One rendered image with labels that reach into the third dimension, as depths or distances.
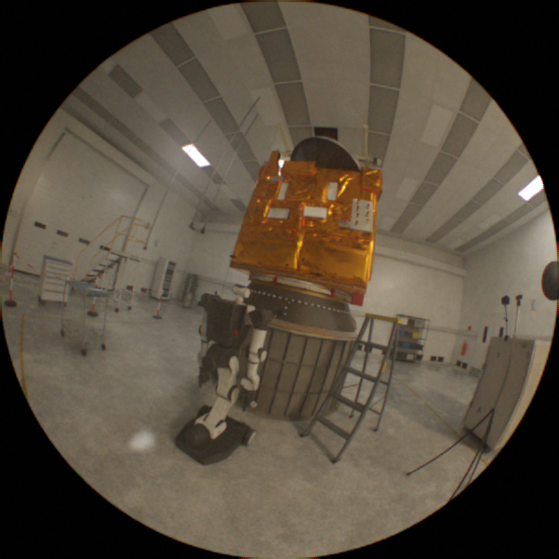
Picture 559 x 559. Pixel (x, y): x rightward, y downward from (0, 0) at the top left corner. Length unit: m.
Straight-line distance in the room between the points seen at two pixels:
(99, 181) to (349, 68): 8.02
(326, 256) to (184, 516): 2.86
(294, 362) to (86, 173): 8.34
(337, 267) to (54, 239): 8.12
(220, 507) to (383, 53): 5.31
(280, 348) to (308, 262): 1.12
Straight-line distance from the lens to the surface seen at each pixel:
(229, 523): 1.54
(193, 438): 1.54
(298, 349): 2.14
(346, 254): 2.40
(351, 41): 3.84
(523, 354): 3.08
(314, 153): 3.71
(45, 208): 7.90
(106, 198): 8.33
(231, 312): 1.13
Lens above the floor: 1.46
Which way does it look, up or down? 6 degrees up
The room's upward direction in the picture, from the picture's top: 13 degrees clockwise
